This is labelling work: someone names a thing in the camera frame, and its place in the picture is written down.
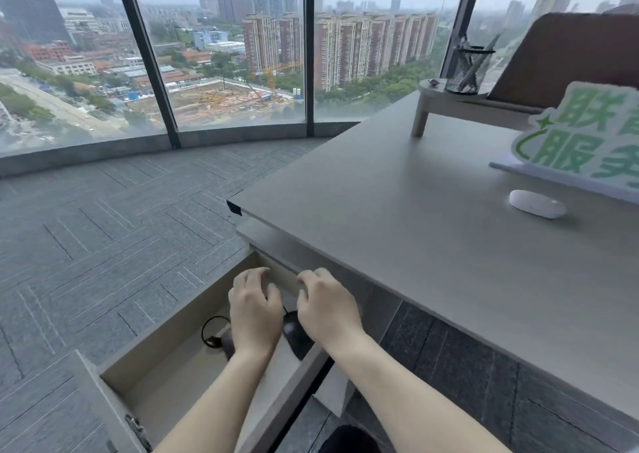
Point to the green and white sign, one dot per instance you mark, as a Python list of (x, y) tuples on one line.
[(579, 138)]

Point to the metal drawer lock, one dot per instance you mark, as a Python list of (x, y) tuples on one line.
[(139, 432)]

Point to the white wooden desk riser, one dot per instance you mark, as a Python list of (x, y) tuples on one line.
[(464, 105)]

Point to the person's right hand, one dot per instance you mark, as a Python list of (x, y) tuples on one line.
[(329, 313)]

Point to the person's dark clothed leg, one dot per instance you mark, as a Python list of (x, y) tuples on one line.
[(349, 440)]

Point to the light wooden open drawer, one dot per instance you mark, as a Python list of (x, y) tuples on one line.
[(169, 368)]

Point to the person's left forearm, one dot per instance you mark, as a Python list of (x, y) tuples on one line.
[(219, 407)]

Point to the brown monitor back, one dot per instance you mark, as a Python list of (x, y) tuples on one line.
[(564, 58)]

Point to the person's right fingers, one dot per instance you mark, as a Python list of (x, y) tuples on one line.
[(319, 280)]

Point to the person's right forearm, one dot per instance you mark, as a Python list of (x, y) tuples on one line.
[(409, 402)]

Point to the dark window mullion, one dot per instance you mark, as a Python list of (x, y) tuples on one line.
[(147, 58), (462, 23), (309, 53)]

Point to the person's left fingers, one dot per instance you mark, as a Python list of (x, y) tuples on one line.
[(252, 283)]

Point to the white oval case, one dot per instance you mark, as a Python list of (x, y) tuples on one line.
[(536, 204)]

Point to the black computer mouse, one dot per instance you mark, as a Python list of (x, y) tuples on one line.
[(297, 335)]

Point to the black mesh pen holder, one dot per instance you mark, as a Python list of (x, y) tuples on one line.
[(468, 70)]

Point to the person's left hand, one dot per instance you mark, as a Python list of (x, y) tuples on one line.
[(254, 318)]

